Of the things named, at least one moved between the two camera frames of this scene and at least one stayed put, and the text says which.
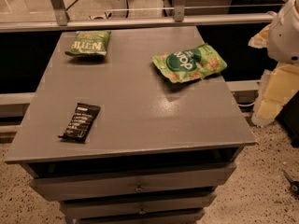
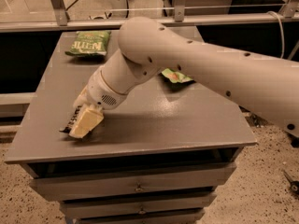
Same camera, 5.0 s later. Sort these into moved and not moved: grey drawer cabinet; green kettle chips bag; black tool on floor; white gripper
Moved: white gripper
Not moved: black tool on floor; grey drawer cabinet; green kettle chips bag
